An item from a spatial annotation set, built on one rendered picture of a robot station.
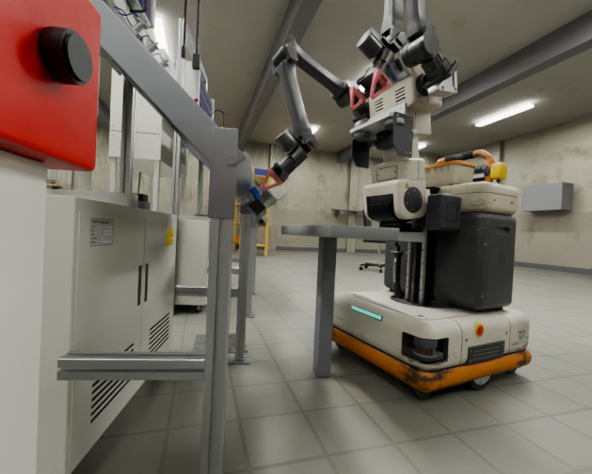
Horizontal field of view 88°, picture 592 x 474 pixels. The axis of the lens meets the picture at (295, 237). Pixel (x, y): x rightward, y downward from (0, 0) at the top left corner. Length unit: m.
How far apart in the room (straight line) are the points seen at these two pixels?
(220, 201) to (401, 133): 0.87
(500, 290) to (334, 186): 9.25
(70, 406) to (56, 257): 0.30
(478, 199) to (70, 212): 1.32
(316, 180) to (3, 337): 10.11
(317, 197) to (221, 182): 9.67
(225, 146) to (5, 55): 0.39
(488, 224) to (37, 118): 1.37
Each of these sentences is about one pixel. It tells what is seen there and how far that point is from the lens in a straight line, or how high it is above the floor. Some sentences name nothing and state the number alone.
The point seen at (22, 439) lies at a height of 0.39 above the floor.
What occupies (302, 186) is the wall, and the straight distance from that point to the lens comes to 10.11.
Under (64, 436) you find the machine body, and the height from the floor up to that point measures 0.15.
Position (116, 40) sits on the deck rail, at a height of 0.92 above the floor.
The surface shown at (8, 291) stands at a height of 0.51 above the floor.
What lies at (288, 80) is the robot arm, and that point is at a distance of 1.32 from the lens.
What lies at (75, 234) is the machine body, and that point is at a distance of 0.74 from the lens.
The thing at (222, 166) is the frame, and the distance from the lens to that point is 0.61.
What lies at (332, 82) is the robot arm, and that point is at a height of 1.25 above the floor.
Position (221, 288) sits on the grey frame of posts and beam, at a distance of 0.61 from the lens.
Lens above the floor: 0.57
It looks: 1 degrees down
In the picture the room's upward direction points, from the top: 3 degrees clockwise
